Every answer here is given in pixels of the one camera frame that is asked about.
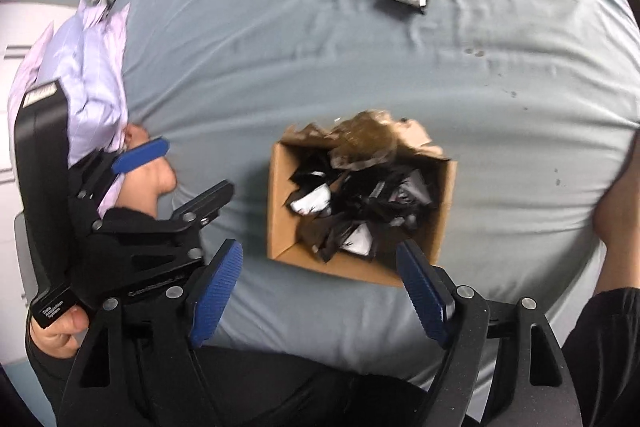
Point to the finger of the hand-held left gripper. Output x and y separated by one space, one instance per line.
142 154
210 199

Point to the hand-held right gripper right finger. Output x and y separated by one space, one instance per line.
422 292

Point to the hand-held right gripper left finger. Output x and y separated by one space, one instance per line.
217 287

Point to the brown cardboard box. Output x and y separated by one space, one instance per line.
350 269

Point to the pile of black snack packets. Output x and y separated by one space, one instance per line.
370 202

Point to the person's left forearm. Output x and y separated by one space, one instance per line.
45 382

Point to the person's left hand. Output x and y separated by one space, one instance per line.
57 334

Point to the lilac cloth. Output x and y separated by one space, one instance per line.
90 72

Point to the crumpled clear packing tape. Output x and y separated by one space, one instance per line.
365 137

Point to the grey-blue bed sheet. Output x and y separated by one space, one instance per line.
500 132

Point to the person's right leg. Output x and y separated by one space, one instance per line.
620 227

